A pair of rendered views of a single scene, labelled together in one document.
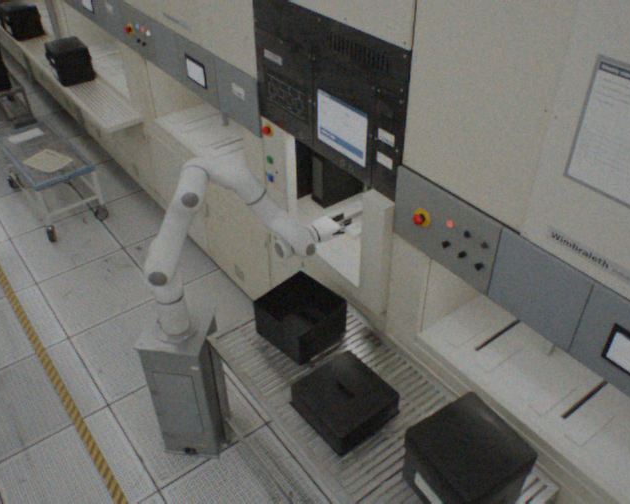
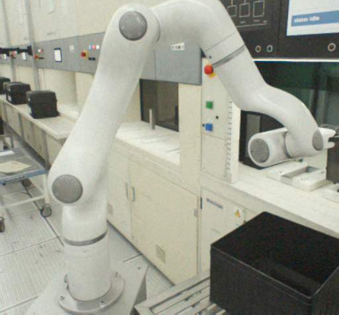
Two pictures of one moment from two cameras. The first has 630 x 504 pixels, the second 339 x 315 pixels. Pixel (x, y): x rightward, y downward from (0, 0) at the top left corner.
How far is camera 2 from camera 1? 1.63 m
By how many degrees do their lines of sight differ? 23
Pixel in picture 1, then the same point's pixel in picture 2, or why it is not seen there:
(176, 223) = (106, 92)
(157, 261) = (69, 157)
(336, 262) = (299, 210)
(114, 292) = (41, 274)
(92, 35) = (61, 96)
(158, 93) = not seen: hidden behind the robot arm
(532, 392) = not seen: outside the picture
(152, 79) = not seen: hidden behind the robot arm
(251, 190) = (228, 32)
